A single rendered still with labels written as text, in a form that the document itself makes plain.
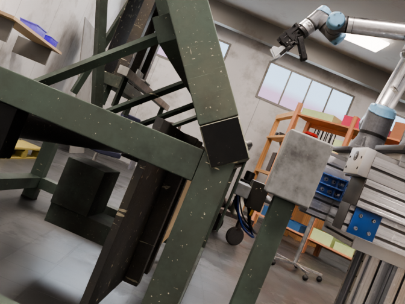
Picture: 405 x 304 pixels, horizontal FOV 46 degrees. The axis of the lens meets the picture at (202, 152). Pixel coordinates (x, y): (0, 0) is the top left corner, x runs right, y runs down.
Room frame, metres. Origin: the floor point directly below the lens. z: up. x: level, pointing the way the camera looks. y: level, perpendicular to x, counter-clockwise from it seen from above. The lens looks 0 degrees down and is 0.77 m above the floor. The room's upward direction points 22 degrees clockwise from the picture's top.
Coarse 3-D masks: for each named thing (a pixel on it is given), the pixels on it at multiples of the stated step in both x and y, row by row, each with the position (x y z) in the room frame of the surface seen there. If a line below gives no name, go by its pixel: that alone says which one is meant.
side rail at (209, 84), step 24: (168, 0) 1.28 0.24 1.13; (192, 0) 1.27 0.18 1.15; (192, 24) 1.27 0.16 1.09; (192, 48) 1.27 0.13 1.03; (216, 48) 1.26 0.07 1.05; (192, 72) 1.27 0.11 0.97; (216, 72) 1.26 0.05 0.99; (192, 96) 1.26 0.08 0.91; (216, 96) 1.26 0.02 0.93; (216, 120) 1.26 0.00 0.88
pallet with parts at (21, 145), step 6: (18, 144) 5.12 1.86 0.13; (24, 144) 5.32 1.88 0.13; (30, 144) 5.54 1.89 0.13; (18, 150) 5.08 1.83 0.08; (24, 150) 5.10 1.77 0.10; (36, 150) 5.42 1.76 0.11; (12, 156) 4.90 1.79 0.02; (18, 156) 5.06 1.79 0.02; (24, 156) 5.14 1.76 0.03; (30, 156) 5.41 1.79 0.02; (36, 156) 5.54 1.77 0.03
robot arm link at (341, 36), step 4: (324, 24) 2.20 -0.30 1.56; (320, 28) 2.22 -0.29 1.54; (324, 28) 2.21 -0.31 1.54; (324, 32) 2.21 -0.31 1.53; (328, 36) 2.19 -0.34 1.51; (332, 36) 2.17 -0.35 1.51; (336, 36) 2.17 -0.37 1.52; (340, 36) 2.18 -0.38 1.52; (344, 36) 2.19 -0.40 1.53; (332, 40) 2.20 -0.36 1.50; (336, 40) 2.19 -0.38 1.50; (340, 40) 2.19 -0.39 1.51; (336, 44) 2.21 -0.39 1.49
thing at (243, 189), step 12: (240, 168) 1.97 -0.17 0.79; (240, 180) 1.92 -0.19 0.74; (252, 180) 1.75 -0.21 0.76; (240, 192) 1.52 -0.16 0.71; (252, 192) 1.54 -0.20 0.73; (264, 192) 1.53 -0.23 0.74; (228, 204) 1.50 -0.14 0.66; (240, 204) 1.90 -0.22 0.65; (252, 204) 1.53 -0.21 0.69; (240, 216) 1.70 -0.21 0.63; (216, 228) 1.50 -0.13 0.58; (252, 228) 1.58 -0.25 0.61
